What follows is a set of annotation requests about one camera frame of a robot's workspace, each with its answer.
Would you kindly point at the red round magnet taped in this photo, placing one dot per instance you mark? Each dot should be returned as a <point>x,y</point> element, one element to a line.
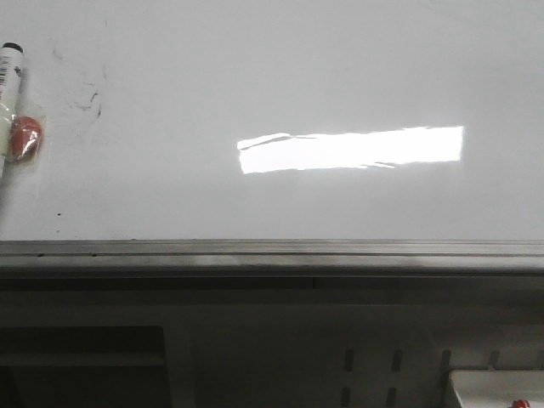
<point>26,137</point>

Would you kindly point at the white whiteboard marker black tip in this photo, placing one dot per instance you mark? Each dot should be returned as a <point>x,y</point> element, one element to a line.
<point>12,59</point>

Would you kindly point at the white whiteboard surface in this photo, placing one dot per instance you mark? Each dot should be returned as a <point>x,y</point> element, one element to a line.
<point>280,119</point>

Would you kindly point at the white marker holder tray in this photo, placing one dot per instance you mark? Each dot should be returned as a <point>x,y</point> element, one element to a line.
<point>493,388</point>

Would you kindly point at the red capped marker in tray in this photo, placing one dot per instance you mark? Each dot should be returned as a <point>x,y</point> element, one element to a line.
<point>521,403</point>

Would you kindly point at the grey aluminium whiteboard frame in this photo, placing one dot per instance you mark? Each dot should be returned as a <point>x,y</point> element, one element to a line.
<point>267,264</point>

